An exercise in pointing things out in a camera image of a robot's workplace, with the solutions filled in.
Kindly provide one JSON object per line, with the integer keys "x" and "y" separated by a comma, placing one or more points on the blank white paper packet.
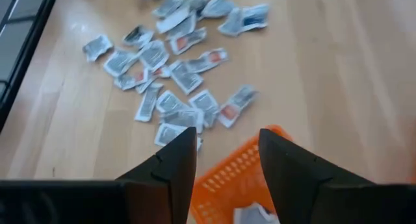
{"x": 172, "y": 19}

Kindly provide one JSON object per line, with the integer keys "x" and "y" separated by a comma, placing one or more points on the white packet with blue print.
{"x": 243, "y": 21}

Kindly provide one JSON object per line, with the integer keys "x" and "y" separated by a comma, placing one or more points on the orange plastic basket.
{"x": 234, "y": 178}

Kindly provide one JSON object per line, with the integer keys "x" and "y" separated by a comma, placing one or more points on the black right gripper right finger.
{"x": 325, "y": 198}

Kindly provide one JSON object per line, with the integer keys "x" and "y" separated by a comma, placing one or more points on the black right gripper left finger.
{"x": 146, "y": 198}

